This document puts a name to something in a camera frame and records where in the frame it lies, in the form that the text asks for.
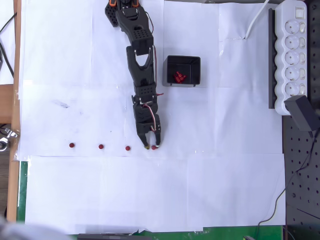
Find black open box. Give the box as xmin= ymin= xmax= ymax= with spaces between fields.
xmin=162 ymin=55 xmax=202 ymax=88

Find white paper table cover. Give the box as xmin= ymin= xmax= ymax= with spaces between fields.
xmin=17 ymin=0 xmax=287 ymax=236

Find metal clamp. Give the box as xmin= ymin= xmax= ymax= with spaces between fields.
xmin=0 ymin=127 xmax=20 ymax=151

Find black power adapter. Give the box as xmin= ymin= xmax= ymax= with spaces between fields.
xmin=284 ymin=94 xmax=317 ymax=132

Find black pegboard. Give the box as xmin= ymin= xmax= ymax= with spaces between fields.
xmin=281 ymin=0 xmax=320 ymax=240

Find blurred grey object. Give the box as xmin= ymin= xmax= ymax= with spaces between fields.
xmin=0 ymin=216 xmax=68 ymax=240

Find white power strip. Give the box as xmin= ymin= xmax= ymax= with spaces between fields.
xmin=274 ymin=0 xmax=308 ymax=116

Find black camera device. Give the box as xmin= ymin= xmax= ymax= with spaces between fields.
xmin=77 ymin=233 xmax=153 ymax=240

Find thin black cable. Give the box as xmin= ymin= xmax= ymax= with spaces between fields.
xmin=254 ymin=131 xmax=320 ymax=237

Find white power cable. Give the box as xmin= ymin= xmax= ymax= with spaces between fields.
xmin=244 ymin=0 xmax=271 ymax=40

